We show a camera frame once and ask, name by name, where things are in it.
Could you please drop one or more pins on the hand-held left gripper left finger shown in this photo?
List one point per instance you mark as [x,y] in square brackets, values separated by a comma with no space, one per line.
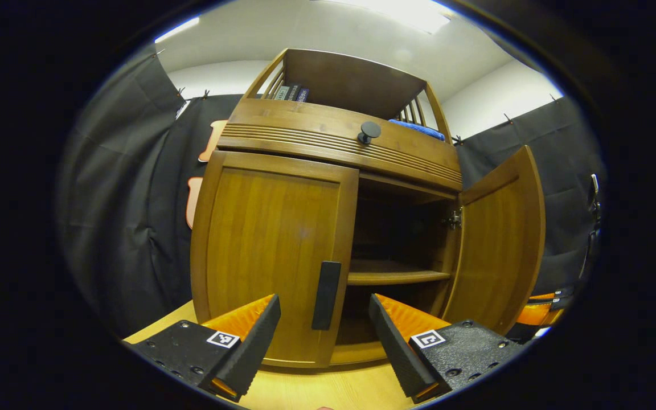
[254,353]

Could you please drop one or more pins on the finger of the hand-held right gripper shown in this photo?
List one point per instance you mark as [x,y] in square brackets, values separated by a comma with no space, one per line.
[561,293]
[536,314]

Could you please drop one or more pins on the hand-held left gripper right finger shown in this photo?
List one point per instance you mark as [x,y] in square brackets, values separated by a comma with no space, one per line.
[396,353]

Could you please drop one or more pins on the wooden shoe cabinet door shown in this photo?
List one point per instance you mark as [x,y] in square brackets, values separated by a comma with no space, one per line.
[265,239]
[499,245]

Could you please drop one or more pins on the wooden double-door shoe cabinet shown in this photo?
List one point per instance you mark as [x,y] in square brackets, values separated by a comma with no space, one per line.
[305,119]

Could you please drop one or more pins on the wooden cabinet shelf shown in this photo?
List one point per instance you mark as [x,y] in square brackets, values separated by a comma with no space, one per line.
[396,276]

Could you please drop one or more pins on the metal door hinge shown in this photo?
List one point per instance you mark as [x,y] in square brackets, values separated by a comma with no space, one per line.
[455,218]

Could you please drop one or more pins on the ribbed wooden cabinet drawer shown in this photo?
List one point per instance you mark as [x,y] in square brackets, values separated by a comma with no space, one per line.
[305,128]

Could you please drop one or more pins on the black backdrop cloth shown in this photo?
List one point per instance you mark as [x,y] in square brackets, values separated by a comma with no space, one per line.
[123,199]

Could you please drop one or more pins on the blue towel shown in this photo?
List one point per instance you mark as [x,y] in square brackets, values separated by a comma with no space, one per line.
[416,128]

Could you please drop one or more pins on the black round knob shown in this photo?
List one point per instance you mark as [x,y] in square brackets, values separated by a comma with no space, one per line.
[370,130]

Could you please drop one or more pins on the blue book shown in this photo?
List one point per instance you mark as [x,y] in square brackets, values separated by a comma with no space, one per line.
[303,95]

